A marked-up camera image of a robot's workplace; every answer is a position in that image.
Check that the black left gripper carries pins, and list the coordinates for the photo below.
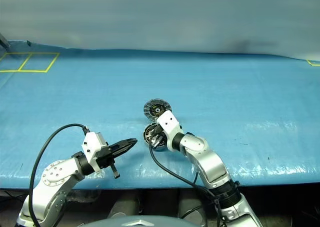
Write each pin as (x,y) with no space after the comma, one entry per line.
(106,158)

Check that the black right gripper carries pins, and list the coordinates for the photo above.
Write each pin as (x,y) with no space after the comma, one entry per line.
(161,138)

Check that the silver motor stator copper windings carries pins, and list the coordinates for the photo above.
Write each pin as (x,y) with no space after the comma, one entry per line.
(162,149)

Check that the round motor cover circuit board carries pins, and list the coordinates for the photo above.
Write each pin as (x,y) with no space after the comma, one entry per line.
(152,108)

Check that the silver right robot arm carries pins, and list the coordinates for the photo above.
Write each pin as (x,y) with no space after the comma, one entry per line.
(212,167)

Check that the grey rounded cylinder shape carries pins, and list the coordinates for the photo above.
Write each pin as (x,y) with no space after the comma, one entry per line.
(192,202)
(123,205)

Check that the grey dome silver emblem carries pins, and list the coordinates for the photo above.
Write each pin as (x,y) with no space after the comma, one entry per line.
(135,222)

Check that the blue foam table cover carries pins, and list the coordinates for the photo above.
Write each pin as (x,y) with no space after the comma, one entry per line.
(225,99)

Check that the yellow tape double square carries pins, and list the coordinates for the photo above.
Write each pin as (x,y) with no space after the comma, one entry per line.
(25,62)

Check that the dark metal bar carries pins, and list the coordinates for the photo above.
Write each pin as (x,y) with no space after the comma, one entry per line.
(4,42)

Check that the short yellow tape corner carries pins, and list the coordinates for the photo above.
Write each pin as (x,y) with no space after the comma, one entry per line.
(313,62)

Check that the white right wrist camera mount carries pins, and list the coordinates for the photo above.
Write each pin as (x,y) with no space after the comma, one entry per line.
(170,127)

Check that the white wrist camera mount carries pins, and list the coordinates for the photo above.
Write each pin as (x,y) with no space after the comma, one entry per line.
(170,127)
(91,147)

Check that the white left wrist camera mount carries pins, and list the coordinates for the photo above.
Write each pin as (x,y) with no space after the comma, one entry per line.
(91,147)

